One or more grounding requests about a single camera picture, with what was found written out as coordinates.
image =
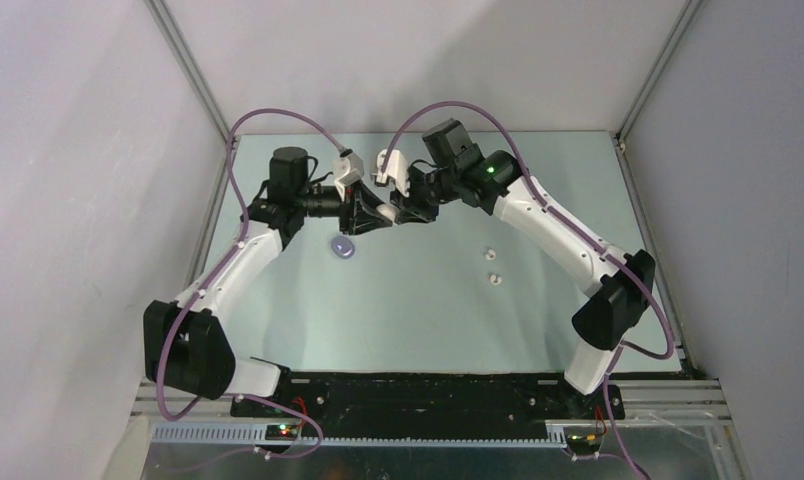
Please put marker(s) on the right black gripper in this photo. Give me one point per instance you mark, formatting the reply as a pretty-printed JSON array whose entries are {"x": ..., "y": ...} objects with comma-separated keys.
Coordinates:
[{"x": 410, "y": 207}]

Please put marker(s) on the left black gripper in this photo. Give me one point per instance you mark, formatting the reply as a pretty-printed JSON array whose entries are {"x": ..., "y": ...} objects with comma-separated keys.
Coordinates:
[{"x": 357, "y": 212}]

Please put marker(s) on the white earbud charging case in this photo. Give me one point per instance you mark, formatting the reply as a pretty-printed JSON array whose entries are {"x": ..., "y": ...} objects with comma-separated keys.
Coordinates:
[{"x": 390, "y": 212}]

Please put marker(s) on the purple earbud charging case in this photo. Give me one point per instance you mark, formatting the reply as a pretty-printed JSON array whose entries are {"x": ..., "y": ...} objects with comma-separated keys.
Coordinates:
[{"x": 342, "y": 247}]

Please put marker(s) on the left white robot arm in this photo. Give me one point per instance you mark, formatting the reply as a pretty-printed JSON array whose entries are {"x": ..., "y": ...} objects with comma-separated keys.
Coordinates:
[{"x": 187, "y": 340}]

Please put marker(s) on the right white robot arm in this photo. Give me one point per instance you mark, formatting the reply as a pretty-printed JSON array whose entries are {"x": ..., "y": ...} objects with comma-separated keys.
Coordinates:
[{"x": 618, "y": 285}]

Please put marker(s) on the left circuit board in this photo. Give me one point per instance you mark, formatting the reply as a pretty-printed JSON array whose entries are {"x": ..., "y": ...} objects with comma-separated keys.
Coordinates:
[{"x": 282, "y": 433}]

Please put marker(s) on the circuit board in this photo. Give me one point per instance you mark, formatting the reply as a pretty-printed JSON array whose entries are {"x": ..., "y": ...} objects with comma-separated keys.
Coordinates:
[
  {"x": 282, "y": 433},
  {"x": 583, "y": 447}
]

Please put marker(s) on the right circuit board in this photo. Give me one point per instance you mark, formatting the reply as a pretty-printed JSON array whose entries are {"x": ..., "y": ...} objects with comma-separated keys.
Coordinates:
[{"x": 583, "y": 447}]

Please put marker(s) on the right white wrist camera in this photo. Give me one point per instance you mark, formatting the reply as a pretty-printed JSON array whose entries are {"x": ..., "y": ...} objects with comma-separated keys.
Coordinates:
[{"x": 392, "y": 170}]

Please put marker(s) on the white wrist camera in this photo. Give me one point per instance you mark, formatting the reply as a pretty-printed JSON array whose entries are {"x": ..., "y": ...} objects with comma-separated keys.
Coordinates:
[
  {"x": 347, "y": 170},
  {"x": 392, "y": 170}
]

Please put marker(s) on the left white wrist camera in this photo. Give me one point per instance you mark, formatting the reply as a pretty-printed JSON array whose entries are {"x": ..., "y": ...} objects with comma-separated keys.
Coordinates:
[{"x": 347, "y": 170}]

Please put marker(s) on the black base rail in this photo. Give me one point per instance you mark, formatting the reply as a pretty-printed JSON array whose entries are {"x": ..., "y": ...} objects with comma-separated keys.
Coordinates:
[{"x": 435, "y": 407}]

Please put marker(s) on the left aluminium frame post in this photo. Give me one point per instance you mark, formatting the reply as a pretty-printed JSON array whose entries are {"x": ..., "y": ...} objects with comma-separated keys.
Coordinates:
[{"x": 175, "y": 40}]

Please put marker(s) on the aluminium frame post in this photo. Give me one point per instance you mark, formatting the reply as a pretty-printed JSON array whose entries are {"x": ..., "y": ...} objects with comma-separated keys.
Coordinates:
[
  {"x": 175, "y": 40},
  {"x": 659, "y": 66}
]

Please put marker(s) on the right aluminium frame post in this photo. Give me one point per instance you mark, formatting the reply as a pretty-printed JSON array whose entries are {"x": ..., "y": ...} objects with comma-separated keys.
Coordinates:
[{"x": 659, "y": 66}]

